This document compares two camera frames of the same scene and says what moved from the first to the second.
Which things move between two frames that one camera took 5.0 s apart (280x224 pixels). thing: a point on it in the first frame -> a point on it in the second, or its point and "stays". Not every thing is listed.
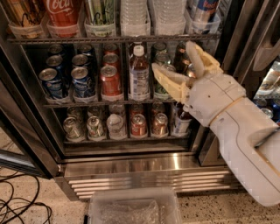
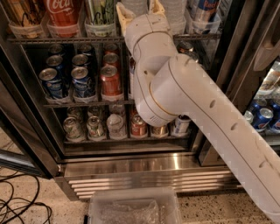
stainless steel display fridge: x=80 y=101 stays
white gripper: x=215 y=96 -> x=144 y=26
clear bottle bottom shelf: x=116 y=127 stays
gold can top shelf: x=25 y=17 stays
